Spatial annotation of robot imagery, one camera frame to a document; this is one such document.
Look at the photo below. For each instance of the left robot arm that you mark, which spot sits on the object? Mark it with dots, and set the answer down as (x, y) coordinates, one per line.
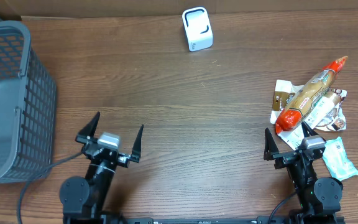
(83, 197)

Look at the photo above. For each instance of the white cream tube brown cap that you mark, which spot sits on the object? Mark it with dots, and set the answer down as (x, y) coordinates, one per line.
(326, 116)

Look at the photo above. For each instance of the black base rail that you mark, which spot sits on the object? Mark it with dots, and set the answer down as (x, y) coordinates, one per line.
(204, 221)

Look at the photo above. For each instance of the white barcode scanner stand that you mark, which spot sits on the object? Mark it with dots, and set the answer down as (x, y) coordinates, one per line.
(197, 28)

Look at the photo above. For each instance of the orange spaghetti pack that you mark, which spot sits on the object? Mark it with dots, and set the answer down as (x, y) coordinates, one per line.
(306, 98)

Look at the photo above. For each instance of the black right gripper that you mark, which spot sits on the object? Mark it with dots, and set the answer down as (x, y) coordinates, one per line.
(284, 157)

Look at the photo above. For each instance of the light blue snack packet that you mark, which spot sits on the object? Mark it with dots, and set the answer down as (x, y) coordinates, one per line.
(335, 158)

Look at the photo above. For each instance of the brown cardboard back panel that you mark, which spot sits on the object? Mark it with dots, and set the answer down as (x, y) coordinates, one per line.
(12, 9)

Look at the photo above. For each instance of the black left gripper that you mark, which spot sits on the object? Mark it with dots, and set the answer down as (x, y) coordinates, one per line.
(124, 160)

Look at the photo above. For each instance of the beige bread snack bag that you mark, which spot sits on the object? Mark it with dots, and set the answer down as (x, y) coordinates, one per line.
(284, 92)

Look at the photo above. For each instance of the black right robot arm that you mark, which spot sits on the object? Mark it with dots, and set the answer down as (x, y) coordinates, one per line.
(319, 197)

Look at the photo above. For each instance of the grey plastic mesh basket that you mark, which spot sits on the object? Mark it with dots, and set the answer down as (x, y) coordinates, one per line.
(28, 101)

